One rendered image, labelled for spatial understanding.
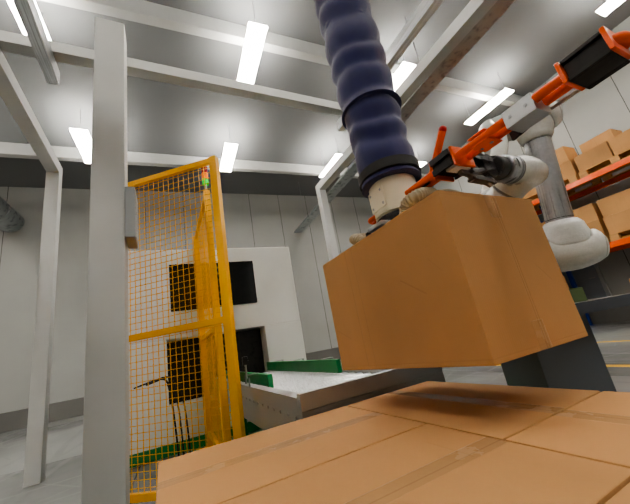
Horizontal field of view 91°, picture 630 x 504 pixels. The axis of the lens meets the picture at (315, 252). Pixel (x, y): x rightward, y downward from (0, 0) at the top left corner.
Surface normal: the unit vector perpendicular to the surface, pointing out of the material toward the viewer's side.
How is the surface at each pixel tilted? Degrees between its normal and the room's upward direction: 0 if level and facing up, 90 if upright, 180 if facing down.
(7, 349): 90
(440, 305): 90
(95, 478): 90
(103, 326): 90
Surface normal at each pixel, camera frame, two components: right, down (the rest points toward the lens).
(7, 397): 0.37, -0.32
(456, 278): -0.88, 0.02
